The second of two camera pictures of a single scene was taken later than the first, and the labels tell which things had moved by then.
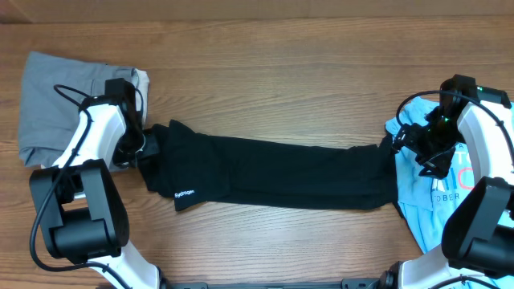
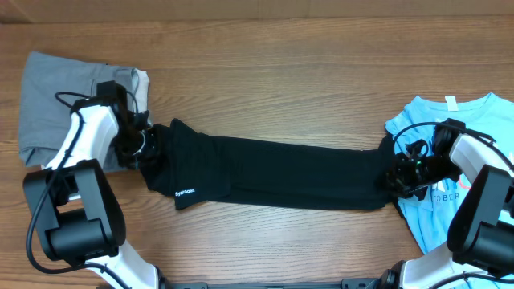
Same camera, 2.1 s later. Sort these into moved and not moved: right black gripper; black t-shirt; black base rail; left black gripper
Moved: right black gripper
Not moved: black t-shirt; black base rail; left black gripper
